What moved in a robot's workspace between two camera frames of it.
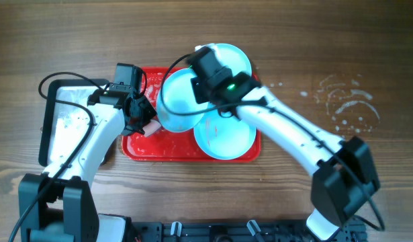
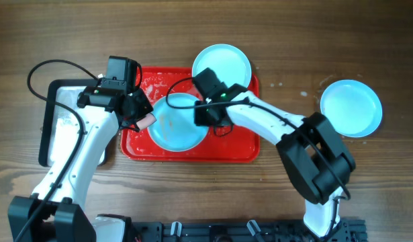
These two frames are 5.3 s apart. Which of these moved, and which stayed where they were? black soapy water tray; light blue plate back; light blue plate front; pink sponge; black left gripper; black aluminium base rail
Moved: pink sponge; light blue plate front
Stayed: black soapy water tray; light blue plate back; black left gripper; black aluminium base rail
